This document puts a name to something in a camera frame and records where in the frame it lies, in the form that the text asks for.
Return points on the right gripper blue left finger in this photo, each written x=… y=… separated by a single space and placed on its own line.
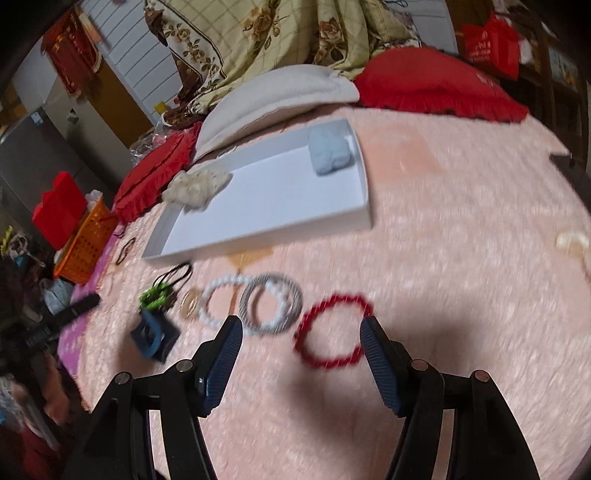
x=216 y=360

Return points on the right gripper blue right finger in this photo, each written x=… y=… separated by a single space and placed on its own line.
x=379 y=352

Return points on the blue plastic claw clip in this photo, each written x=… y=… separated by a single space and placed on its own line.
x=154 y=336

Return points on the cream dotted fabric scrunchie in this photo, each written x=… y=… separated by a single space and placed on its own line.
x=194 y=190

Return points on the light blue fluffy hair clip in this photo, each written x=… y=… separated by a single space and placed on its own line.
x=329 y=151

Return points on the pink quilted bedspread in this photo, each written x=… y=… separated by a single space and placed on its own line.
x=460 y=266

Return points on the purple floral bedsheet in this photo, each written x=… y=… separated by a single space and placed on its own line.
x=71 y=338

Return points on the orange plastic basket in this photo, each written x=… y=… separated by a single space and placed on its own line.
x=78 y=258

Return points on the white shallow cardboard box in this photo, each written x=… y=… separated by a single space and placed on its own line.
x=274 y=197

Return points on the left red ruffled cushion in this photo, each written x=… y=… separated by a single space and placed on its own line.
x=141 y=189

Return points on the red ruffled cushion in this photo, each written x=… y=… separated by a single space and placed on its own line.
x=425 y=80
x=141 y=189

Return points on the shell fan hairpin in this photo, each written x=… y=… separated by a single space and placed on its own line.
x=574 y=244

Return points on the clear plastic bag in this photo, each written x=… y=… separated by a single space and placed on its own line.
x=152 y=139

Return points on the white pillow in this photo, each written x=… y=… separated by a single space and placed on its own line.
x=269 y=99

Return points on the black phone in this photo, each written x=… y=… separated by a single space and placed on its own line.
x=575 y=175

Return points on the right red ruffled cushion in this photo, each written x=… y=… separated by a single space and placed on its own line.
x=425 y=80

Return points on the floral beige quilt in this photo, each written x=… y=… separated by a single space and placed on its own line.
x=219 y=45

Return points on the red shopping bag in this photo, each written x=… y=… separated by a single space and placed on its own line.
x=492 y=48

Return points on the red hanging wall decoration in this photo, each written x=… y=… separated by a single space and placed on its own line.
x=70 y=46

